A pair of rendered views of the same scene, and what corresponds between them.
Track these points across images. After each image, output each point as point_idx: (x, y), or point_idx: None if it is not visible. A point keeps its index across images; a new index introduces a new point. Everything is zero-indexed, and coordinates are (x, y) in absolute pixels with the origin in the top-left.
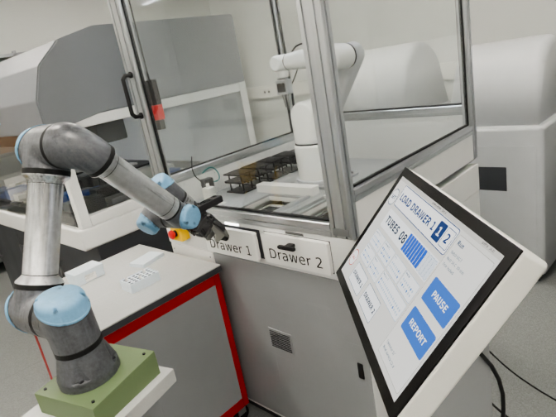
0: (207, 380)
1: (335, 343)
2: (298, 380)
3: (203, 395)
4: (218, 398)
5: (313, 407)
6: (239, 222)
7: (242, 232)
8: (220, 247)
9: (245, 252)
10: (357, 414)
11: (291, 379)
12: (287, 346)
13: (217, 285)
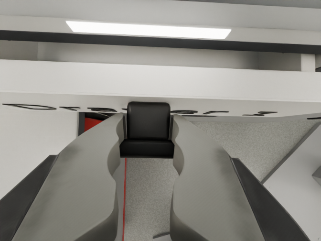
0: (117, 172)
1: (308, 115)
2: (202, 118)
3: (119, 178)
4: (122, 160)
5: (208, 120)
6: (263, 25)
7: (309, 102)
8: (89, 109)
9: (234, 114)
10: (265, 120)
11: (192, 118)
12: (209, 116)
13: (88, 129)
